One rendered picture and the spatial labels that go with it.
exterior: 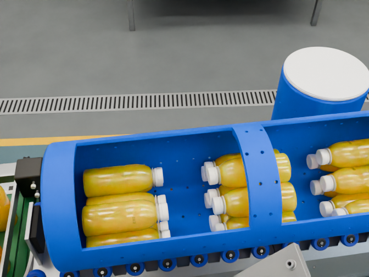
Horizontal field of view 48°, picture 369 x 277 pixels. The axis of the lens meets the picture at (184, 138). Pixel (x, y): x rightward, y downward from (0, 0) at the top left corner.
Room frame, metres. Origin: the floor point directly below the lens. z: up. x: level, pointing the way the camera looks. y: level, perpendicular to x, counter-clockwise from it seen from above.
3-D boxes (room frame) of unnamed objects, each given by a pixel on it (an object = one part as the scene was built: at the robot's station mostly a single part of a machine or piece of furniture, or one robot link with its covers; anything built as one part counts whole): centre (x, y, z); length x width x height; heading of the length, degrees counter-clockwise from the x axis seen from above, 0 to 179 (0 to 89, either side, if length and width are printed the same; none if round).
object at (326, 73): (1.09, -0.46, 1.03); 0.28 x 0.28 x 0.01
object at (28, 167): (0.71, 0.42, 0.95); 0.10 x 0.07 x 0.10; 8
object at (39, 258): (0.51, 0.35, 0.99); 0.10 x 0.02 x 0.12; 8
